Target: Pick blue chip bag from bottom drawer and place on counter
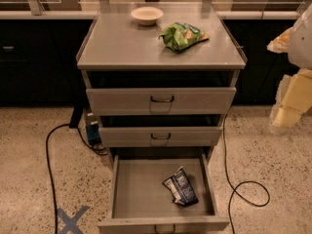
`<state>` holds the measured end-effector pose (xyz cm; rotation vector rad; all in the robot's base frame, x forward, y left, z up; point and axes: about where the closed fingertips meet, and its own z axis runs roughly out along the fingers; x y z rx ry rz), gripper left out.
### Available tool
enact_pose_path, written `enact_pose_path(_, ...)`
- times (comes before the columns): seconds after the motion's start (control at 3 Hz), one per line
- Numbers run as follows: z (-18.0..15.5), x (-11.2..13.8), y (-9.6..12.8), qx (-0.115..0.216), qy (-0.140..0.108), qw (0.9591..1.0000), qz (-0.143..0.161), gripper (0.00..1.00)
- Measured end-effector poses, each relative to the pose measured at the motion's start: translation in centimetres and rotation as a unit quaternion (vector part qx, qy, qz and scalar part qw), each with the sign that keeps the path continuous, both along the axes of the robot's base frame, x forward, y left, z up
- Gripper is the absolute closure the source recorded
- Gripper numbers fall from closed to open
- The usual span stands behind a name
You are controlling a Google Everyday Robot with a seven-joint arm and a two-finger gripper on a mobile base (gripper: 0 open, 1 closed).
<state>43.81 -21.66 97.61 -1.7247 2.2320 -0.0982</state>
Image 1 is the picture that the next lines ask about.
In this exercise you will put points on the bottom grey drawer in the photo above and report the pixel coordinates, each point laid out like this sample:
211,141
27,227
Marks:
139,200

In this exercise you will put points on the top grey drawer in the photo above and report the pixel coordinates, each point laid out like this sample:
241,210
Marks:
136,101

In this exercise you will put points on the cream paper bowl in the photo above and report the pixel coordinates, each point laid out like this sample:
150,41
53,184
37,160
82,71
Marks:
147,16

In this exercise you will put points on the middle grey drawer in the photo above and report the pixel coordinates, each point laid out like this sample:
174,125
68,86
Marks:
140,136

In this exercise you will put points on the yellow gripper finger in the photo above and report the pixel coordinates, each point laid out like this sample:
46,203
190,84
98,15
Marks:
293,99
281,43

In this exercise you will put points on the grey drawer cabinet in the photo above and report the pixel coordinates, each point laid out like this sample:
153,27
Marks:
120,53

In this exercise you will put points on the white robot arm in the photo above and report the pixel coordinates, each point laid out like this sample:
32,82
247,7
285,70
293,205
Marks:
300,47

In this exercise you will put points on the grey drawer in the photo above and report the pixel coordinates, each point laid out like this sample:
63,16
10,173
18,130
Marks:
140,136
136,101
139,200

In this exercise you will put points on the middle drawer black handle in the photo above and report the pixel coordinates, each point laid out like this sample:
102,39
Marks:
160,137

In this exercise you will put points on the top drawer black handle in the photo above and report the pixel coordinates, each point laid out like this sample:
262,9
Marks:
162,100

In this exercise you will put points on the dark back counter cabinets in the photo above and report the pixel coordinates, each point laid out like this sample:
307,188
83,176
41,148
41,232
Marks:
38,61

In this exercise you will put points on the blue power box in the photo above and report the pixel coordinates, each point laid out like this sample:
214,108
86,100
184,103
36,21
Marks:
91,123

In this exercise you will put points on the drawer black handle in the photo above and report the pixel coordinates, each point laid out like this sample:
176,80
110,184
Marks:
160,137
165,229
162,100

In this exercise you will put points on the blue chip bag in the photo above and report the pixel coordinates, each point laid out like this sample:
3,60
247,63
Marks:
181,188

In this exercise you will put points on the green chip bag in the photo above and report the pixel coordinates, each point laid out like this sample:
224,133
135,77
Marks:
179,36

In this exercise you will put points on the blue tape cross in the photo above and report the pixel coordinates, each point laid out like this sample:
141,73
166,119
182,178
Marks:
71,222

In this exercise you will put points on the bottom drawer black handle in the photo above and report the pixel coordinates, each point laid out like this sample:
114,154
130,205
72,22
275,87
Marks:
165,229

